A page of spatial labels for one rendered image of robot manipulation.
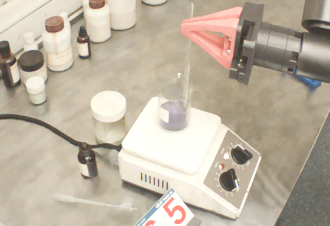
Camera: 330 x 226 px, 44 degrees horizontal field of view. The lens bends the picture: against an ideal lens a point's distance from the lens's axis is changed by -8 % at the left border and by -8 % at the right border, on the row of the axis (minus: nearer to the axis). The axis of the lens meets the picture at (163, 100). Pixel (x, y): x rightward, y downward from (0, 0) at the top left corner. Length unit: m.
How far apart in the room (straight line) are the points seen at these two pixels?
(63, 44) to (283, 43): 0.49
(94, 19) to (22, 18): 0.16
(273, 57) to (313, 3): 0.09
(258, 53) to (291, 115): 0.34
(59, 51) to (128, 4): 0.20
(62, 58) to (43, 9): 0.15
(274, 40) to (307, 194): 1.22
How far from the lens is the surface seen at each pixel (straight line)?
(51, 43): 0.88
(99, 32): 0.97
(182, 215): 0.66
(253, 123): 0.82
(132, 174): 0.68
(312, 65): 0.54
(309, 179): 1.75
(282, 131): 0.82
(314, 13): 0.55
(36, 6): 0.97
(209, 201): 0.65
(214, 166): 0.66
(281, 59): 0.53
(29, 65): 0.86
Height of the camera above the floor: 1.33
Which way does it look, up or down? 43 degrees down
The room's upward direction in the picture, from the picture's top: 2 degrees clockwise
